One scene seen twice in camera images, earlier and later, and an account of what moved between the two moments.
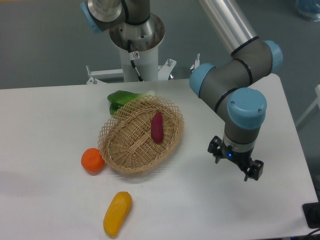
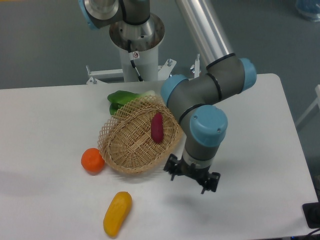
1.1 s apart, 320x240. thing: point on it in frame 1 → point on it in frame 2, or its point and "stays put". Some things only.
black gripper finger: [255, 171] → [212, 182]
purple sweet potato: [157, 128] stays put
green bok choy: [120, 98] stays put
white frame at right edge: [317, 102] stays put
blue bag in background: [309, 9] stays put
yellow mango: [118, 209] stays put
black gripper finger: [216, 148] → [172, 165]
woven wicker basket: [141, 135] stays put
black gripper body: [243, 159] → [200, 175]
